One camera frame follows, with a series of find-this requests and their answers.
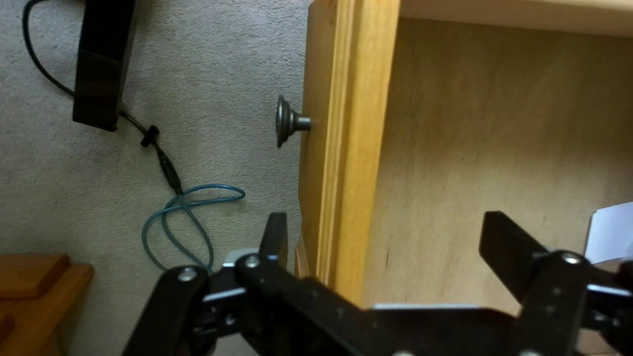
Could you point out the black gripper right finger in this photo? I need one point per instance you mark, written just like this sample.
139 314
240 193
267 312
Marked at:
560 298

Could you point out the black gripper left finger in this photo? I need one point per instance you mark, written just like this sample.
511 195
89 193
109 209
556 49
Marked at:
198 310

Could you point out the large light wooden drawer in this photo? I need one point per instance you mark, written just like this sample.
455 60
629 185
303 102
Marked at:
495 132

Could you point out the dark metal drawer knob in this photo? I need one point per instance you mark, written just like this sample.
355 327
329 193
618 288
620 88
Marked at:
287 122

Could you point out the small white card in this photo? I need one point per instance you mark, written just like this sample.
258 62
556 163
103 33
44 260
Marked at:
614 230

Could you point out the light wooden furniture piece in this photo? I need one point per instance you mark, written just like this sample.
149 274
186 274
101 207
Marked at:
40 290

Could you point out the black rectangular box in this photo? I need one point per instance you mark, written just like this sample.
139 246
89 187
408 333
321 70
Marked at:
101 60

